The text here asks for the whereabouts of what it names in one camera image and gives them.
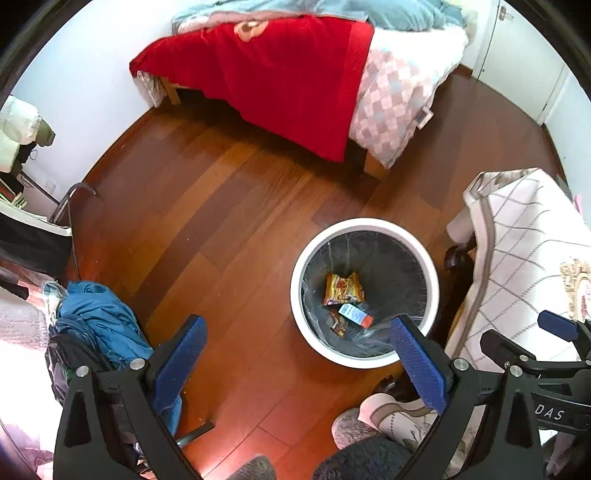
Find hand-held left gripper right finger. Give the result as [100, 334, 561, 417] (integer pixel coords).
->
[390, 315, 543, 480]

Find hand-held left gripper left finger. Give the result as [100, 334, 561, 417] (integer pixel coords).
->
[53, 315, 208, 480]

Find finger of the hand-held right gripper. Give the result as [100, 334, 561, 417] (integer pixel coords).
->
[479, 329, 591, 377]
[537, 310, 591, 360]

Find white round trash bin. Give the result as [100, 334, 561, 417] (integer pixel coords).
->
[290, 218, 440, 369]

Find white patterned cloth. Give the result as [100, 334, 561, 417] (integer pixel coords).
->
[359, 393, 440, 445]

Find black chair base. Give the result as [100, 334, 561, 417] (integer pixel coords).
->
[174, 421, 216, 448]

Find white diamond patterned tablecloth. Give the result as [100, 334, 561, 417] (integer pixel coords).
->
[444, 167, 591, 370]

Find small white red box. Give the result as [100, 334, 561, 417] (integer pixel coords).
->
[338, 303, 373, 328]

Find dark wooden chair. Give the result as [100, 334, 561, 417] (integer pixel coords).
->
[436, 235, 477, 344]

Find dark red wrapper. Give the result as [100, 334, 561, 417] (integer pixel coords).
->
[329, 308, 350, 337]

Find blue jacket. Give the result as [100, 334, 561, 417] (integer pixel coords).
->
[55, 281, 184, 437]

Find grey fluffy slipper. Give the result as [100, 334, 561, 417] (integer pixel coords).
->
[225, 455, 279, 480]
[331, 407, 385, 450]

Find orange snack packet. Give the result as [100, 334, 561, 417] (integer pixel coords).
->
[322, 271, 365, 306]

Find grey fuzzy slippers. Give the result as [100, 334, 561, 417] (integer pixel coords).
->
[313, 435, 419, 480]

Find dark clothes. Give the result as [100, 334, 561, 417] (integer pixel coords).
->
[45, 332, 118, 407]

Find pink white blanket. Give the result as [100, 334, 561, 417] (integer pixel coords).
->
[0, 277, 63, 476]

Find grey metal cane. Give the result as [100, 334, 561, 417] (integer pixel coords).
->
[50, 182, 99, 223]

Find pink checkered quilt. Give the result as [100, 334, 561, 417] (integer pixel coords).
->
[347, 48, 445, 169]

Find white door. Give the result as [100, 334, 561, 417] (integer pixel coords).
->
[472, 0, 575, 125]

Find olive green bag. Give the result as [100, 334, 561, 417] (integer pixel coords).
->
[33, 116, 57, 147]

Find white plastic bag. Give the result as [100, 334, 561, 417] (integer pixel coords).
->
[0, 98, 43, 140]

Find red blanket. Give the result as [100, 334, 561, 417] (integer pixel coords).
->
[129, 13, 376, 163]

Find white fluffy blanket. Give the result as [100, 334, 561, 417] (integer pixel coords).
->
[369, 24, 469, 84]

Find light blue duvet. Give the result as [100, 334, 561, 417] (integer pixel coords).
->
[172, 0, 464, 33]

